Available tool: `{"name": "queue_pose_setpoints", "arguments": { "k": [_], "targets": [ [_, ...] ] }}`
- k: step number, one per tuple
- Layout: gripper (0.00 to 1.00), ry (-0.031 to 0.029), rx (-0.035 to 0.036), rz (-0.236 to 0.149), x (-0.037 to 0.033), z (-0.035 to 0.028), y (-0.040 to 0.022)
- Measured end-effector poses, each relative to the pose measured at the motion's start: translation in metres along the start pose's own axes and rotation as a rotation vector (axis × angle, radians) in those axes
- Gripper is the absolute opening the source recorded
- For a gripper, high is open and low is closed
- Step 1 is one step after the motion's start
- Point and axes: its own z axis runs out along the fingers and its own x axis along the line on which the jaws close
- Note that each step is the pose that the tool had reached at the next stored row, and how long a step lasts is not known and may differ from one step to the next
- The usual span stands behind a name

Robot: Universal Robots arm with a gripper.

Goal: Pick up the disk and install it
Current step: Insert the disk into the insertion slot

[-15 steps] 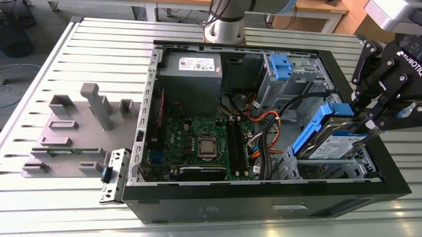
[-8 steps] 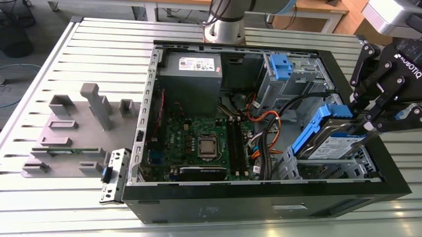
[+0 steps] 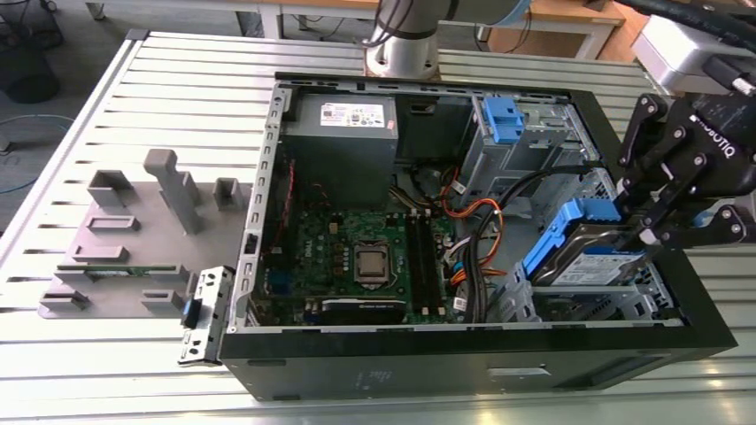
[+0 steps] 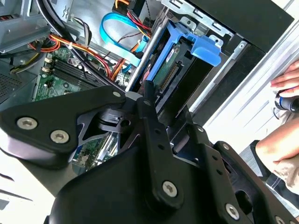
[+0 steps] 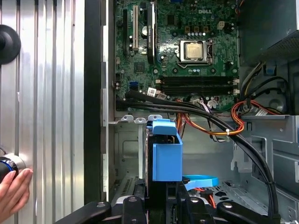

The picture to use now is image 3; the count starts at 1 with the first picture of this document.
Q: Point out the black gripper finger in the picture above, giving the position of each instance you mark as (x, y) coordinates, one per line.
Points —
(635, 141)
(708, 226)

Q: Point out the hard disk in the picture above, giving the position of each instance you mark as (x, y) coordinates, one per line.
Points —
(584, 265)

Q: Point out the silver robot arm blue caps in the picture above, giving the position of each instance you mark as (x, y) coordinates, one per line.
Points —
(401, 53)

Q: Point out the metal disk bay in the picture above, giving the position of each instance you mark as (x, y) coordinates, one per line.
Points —
(584, 291)

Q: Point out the metal drive cage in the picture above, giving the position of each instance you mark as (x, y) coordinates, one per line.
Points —
(513, 164)

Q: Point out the blue drive carrier latch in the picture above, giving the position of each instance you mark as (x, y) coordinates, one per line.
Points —
(501, 119)

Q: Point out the wooden cabinet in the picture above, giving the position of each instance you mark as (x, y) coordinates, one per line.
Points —
(620, 40)

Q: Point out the wooden desk white legs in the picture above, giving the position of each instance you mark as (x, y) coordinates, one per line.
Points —
(584, 20)

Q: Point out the black RAM slot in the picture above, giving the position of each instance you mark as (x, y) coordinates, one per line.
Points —
(417, 261)
(433, 261)

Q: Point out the grey power supply unit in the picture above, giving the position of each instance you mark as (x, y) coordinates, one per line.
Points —
(348, 168)

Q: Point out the CPU socket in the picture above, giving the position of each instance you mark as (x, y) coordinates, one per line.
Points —
(372, 243)

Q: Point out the silver CPU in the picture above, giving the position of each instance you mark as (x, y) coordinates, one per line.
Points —
(372, 264)

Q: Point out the green motherboard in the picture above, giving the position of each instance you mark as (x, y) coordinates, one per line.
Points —
(331, 230)

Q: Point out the black graphics card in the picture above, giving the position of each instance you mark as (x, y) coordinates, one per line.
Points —
(365, 310)

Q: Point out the black PC case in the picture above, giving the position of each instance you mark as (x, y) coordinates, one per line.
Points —
(413, 367)

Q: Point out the grey parts rack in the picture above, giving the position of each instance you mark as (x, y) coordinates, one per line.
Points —
(153, 241)

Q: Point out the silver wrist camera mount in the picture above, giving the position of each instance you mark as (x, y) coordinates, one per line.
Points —
(673, 53)

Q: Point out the white table frame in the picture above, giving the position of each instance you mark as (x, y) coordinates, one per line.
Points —
(271, 22)

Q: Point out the metal expansion slot bracket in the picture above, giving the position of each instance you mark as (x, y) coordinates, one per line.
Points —
(207, 283)

